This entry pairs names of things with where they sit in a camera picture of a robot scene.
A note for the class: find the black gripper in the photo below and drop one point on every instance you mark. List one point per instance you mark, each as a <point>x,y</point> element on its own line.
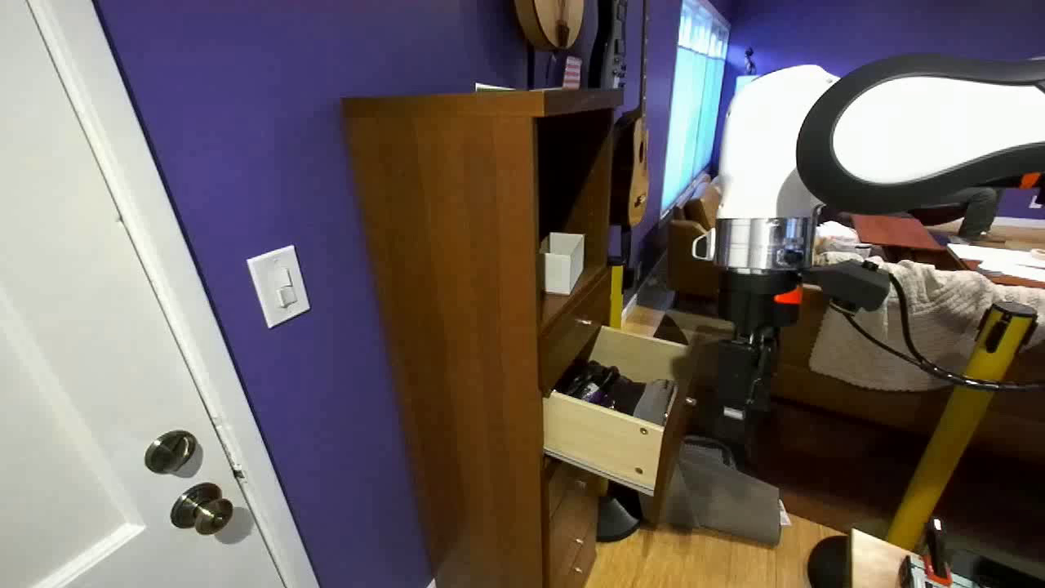
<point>746,356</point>

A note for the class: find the wooden drawer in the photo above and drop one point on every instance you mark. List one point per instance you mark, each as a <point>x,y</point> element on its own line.
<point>632,449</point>

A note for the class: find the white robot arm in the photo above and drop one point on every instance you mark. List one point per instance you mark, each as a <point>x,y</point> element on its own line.
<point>897,134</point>

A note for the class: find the grey cloth on floor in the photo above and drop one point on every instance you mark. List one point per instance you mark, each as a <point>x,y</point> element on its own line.
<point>710,494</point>

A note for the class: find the black round stand base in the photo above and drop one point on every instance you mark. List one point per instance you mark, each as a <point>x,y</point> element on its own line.
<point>617,515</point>

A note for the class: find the beige blanket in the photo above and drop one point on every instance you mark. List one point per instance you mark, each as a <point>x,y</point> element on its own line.
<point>942,308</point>

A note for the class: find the white box on shelf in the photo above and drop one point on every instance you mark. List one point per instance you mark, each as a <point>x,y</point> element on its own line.
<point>564,259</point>

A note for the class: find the hanging ukulele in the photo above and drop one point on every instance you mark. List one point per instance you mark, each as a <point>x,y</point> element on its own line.
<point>639,186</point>

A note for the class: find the yellow tripod pole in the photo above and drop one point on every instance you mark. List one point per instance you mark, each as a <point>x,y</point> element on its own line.
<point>1001,337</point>

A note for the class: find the window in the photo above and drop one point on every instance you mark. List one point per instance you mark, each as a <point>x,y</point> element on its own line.
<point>697,97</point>

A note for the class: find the brown wooden cabinet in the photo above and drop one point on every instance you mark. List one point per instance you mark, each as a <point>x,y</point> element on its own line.
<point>458,196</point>

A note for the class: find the lower brass door knob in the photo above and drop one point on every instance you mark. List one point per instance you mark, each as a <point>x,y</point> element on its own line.
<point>201,508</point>

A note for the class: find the upper brass door lock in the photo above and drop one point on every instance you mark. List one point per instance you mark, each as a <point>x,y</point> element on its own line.
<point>174,451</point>

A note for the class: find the white door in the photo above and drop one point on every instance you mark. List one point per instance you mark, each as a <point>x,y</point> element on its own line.
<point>104,343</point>

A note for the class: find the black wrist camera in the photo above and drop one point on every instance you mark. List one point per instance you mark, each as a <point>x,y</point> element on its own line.
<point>849,284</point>

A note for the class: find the round wooden wall object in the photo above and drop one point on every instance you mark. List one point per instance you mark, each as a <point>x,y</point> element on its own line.
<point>549,23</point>

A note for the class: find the white light switch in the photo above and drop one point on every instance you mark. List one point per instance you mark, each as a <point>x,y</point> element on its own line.
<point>280,284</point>

